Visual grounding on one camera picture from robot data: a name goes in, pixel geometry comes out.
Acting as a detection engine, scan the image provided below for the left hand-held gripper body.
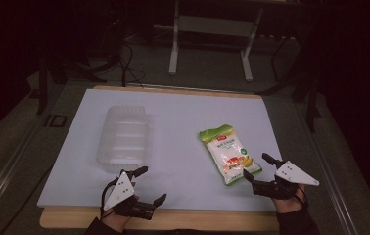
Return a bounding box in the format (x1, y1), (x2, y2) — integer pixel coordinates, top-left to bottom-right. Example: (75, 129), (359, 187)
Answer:
(102, 169), (157, 221)

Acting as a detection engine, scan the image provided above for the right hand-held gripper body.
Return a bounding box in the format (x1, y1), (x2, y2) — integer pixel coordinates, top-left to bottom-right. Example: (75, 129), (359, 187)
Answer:
(252, 159), (321, 201)

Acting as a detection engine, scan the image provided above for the green and white snack packet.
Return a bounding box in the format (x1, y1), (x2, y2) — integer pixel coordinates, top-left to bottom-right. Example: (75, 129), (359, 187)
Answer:
(199, 123), (263, 187)

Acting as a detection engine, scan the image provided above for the clear plastic container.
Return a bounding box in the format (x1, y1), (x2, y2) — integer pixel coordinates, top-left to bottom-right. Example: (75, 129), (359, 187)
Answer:
(96, 104), (152, 174)

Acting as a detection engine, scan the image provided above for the person's right hand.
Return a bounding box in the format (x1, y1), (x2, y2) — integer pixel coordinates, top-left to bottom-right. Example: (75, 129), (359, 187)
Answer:
(272, 183), (306, 215)

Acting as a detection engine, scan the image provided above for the person's left hand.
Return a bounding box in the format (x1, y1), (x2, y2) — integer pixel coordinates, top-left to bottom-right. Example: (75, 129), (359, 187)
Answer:
(100, 209), (132, 233)

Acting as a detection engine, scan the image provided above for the white table mat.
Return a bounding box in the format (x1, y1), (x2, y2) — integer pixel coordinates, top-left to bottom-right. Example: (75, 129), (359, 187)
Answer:
(37, 88), (284, 212)

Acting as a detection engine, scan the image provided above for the black metal stand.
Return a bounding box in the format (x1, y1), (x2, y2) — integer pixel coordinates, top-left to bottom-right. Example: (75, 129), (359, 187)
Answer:
(255, 28), (326, 134)
(35, 52), (108, 116)

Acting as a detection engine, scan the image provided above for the white metal stand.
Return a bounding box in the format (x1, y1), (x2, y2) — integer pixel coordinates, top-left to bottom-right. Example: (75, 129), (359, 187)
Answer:
(167, 0), (265, 83)

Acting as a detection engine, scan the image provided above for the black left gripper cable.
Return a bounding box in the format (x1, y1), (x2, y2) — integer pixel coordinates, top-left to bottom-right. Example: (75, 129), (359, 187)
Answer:
(100, 177), (122, 219)

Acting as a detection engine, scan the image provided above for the metal floor rail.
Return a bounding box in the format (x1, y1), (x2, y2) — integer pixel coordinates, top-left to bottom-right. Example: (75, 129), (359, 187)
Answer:
(299, 102), (362, 235)
(0, 121), (45, 226)

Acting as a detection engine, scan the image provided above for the black floor cable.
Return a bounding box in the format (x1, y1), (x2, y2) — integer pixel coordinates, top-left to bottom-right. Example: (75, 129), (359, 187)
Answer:
(119, 42), (147, 88)

